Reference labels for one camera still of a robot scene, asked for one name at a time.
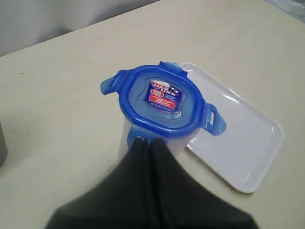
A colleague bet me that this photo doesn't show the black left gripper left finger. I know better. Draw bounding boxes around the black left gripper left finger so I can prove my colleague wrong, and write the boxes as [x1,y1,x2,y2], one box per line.
[46,138,153,229]

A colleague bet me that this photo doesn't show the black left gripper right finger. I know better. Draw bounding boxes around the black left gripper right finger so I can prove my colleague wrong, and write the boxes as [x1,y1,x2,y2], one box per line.
[150,148,256,229]

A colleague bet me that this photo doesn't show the clear tall plastic container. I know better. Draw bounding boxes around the clear tall plastic container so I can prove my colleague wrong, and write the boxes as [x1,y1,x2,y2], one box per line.
[117,112,199,164]

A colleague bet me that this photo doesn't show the blue container lid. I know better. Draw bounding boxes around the blue container lid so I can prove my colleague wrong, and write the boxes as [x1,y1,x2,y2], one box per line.
[101,62,226,146]

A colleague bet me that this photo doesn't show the stainless steel cup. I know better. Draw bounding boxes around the stainless steel cup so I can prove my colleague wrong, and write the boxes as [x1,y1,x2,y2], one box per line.
[0,124,8,167]

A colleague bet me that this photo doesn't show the white plastic tray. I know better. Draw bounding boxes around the white plastic tray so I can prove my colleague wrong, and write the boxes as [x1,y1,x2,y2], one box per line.
[180,62,285,194]

